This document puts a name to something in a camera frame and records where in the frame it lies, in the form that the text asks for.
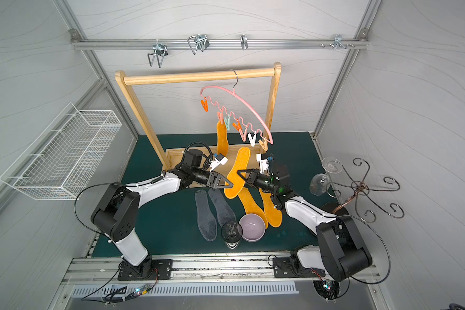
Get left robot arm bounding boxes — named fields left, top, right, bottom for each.
left=90, top=167, right=234, bottom=267

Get metal glass holder stand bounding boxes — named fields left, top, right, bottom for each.
left=329, top=158, right=405, bottom=223

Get dark navy insole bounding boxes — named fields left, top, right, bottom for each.
left=195, top=190, right=217, bottom=242
left=208, top=189, right=237, bottom=227

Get white wire basket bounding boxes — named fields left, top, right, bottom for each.
left=0, top=103, right=121, bottom=200

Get metal double hook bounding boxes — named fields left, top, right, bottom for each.
left=147, top=40, right=169, bottom=68

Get aluminium top rail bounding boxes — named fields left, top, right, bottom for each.
left=71, top=31, right=370, bottom=52

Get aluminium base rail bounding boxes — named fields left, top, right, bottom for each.
left=61, top=249, right=381, bottom=284

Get white vented strip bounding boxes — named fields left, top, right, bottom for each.
left=71, top=281, right=299, bottom=298

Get yellow insole front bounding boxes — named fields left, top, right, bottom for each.
left=259, top=189, right=282, bottom=228

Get purple bowl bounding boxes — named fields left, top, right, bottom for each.
left=239, top=214, right=266, bottom=243

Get yellow insole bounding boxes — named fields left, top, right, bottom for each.
left=238, top=187, right=269, bottom=229
left=224, top=147, right=251, bottom=200
left=259, top=189, right=282, bottom=228

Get pink clip hanger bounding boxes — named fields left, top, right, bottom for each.
left=199, top=69, right=275, bottom=152

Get wooden clothes rack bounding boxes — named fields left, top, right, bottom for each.
left=114, top=63, right=283, bottom=190

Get hanging wine glass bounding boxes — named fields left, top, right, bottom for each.
left=322, top=157, right=343, bottom=174

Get metal loop hook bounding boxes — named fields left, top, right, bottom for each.
left=187, top=34, right=210, bottom=55

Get metal corner hook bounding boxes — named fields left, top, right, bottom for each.
left=320, top=34, right=354, bottom=50

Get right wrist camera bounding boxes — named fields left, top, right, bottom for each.
left=256, top=153, right=274, bottom=175

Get small metal hook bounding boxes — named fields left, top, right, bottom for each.
left=240, top=34, right=248, bottom=50

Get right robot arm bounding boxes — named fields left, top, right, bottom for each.
left=233, top=166, right=373, bottom=282

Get yellow insole back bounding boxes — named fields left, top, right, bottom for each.
left=224, top=147, right=251, bottom=200

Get yellow insole rearmost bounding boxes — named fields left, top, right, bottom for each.
left=216, top=121, right=229, bottom=156

